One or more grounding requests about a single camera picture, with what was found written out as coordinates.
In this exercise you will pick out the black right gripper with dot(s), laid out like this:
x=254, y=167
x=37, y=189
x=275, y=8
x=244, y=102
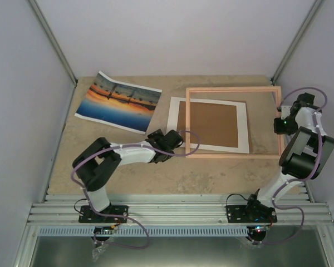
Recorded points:
x=280, y=130

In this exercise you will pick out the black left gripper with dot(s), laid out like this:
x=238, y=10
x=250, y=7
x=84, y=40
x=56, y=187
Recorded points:
x=156, y=135

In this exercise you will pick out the pink wooden picture frame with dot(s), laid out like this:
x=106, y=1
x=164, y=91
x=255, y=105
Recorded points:
x=278, y=99

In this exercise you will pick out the sunset landscape photo print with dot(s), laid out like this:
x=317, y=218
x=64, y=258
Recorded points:
x=119, y=104

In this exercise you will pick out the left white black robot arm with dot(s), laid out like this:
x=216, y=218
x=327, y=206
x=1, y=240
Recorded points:
x=95, y=165

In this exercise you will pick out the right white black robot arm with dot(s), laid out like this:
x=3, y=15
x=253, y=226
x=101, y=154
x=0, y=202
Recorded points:
x=303, y=158

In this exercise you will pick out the brown cardboard backing board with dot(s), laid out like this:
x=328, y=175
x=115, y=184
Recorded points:
x=221, y=125

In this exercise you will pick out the right controller circuit board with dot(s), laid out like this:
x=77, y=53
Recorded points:
x=259, y=229

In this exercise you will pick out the controller circuit board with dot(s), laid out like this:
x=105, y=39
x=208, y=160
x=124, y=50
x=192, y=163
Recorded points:
x=259, y=229
x=106, y=230

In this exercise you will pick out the left controller circuit board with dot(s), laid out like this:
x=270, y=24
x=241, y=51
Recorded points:
x=106, y=230

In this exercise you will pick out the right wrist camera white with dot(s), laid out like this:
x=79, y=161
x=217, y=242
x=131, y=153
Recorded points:
x=285, y=111

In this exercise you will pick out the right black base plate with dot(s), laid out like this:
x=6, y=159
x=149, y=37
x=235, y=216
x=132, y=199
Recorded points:
x=239, y=214

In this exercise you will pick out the right aluminium corner post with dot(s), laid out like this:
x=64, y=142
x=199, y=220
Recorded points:
x=297, y=39

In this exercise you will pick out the aluminium corner post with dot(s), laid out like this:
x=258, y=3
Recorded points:
x=36, y=9
x=297, y=39

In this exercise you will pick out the aluminium rail base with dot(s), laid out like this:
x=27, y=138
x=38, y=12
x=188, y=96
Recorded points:
x=172, y=209

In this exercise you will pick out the slotted grey cable duct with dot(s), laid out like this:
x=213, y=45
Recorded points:
x=152, y=231

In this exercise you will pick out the left aluminium corner post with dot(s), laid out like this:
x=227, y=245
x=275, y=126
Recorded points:
x=36, y=9

